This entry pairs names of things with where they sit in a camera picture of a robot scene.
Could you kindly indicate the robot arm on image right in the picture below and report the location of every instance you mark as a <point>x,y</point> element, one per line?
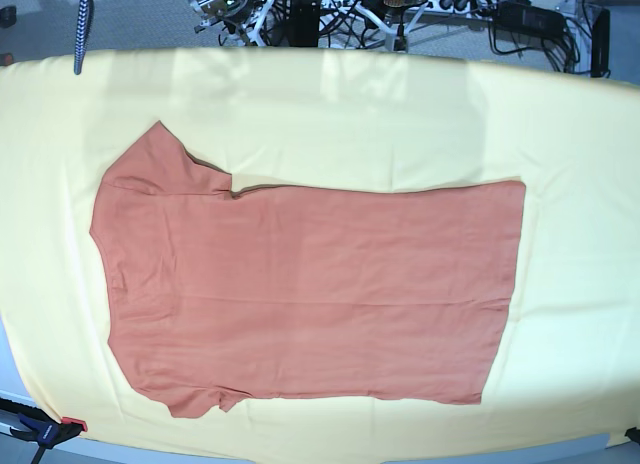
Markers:
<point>387,23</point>

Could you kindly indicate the pale yellow table cloth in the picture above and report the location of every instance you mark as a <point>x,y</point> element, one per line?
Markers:
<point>568,365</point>

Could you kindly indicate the black vertical stand post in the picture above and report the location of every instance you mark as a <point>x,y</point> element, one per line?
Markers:
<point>303,23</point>

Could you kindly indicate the black and red bar clamp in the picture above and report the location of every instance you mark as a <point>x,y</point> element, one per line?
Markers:
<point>32,425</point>

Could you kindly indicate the black power adapter brick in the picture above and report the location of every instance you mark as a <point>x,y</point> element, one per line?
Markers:
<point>529,20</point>

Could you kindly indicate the black upright box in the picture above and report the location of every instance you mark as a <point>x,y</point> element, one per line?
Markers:
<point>600,40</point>

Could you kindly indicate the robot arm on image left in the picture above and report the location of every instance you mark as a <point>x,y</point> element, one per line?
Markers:
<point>243,20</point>

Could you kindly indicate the white power strip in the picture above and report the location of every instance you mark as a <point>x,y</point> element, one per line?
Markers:
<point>461,8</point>

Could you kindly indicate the terracotta orange T-shirt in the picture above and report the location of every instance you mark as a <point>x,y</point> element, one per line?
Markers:
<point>297,292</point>

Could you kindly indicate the black clamp at right corner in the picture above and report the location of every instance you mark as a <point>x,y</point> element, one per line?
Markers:
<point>633,435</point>

